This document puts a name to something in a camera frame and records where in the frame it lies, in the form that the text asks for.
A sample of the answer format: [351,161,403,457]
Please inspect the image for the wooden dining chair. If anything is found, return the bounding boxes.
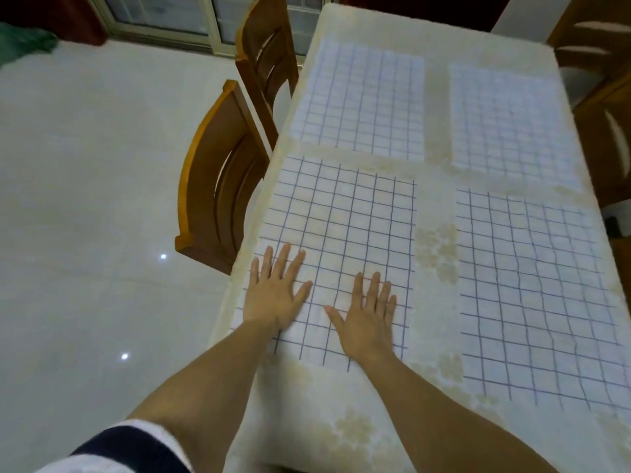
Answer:
[175,79,272,277]
[546,0,631,82]
[571,68,631,208]
[234,0,300,151]

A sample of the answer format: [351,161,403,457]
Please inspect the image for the green cloth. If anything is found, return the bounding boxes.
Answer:
[0,22,60,68]

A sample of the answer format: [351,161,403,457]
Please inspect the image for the table with cream floral tablecloth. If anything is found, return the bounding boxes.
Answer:
[209,2,631,473]

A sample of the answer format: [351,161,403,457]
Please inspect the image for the glass sliding door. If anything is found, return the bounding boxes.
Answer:
[86,0,341,57]

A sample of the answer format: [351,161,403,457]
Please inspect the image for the earlier checked cloth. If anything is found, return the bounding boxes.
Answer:
[230,154,419,375]

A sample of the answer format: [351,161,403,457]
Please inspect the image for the person's left forearm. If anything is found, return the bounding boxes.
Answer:
[127,317,283,473]

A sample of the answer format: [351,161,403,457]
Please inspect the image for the person's right hand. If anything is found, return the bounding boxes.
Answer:
[323,271,399,363]

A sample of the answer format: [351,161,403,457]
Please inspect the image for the person's right forearm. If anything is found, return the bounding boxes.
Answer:
[347,351,561,473]

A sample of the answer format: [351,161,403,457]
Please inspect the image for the person's left hand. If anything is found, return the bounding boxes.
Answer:
[242,242,314,332]

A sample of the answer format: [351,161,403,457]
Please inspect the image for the dark red wooden cabinet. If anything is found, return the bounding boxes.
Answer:
[0,0,108,47]

